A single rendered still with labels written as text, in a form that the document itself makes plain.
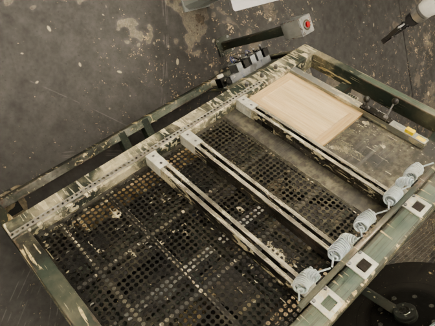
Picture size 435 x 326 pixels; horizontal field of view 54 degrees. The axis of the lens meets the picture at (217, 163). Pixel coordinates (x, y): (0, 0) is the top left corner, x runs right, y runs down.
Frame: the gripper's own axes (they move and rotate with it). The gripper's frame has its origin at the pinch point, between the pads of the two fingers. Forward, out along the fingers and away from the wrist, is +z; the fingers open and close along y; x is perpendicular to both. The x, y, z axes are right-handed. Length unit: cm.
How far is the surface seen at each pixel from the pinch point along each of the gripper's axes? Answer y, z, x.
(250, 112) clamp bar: -74, 48, 1
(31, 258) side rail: -210, 56, -21
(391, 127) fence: -19, 13, -45
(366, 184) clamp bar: -67, 5, -64
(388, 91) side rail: 3.5, 19.8, -25.9
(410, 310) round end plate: -77, 11, -125
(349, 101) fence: -20.8, 28.2, -20.2
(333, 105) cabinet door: -28.7, 33.7, -17.9
